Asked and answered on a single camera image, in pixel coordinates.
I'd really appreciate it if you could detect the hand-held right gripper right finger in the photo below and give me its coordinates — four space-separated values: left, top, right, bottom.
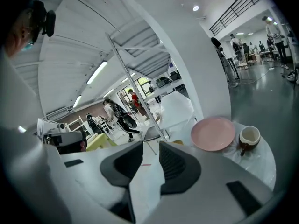
159 140 202 195

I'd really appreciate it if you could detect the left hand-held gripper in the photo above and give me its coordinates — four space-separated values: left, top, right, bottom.
36 119 88 155

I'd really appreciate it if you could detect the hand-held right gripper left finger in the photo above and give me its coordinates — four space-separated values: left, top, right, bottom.
100 140 144 187

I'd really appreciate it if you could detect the black office chair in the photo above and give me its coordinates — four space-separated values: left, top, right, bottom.
86 112 104 135

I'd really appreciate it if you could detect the yellow-green table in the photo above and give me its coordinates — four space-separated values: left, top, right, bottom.
85 133 118 152

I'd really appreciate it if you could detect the long ceiling light tube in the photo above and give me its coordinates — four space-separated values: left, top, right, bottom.
72 95 83 109
86 60 109 84

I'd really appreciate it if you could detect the pink round plate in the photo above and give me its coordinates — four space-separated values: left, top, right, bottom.
190 116 236 152

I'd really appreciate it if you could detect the translucent white plastic sheet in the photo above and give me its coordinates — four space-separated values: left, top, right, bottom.
160 93 197 132

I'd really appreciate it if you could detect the brown and cream mug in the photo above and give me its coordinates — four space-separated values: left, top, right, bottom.
238 125 261 157

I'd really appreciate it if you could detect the white table with plastic cover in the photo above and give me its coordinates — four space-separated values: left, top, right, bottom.
161 119 278 192

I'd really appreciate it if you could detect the person's face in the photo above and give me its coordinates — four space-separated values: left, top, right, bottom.
4 7 33 58

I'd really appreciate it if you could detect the black metal railing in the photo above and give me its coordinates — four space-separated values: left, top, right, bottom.
209 0 267 36

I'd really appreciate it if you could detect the metal shelf rack post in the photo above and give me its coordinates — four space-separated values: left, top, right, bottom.
105 32 168 142

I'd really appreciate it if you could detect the black head-mounted camera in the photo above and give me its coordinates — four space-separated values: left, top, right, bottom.
29 0 57 45

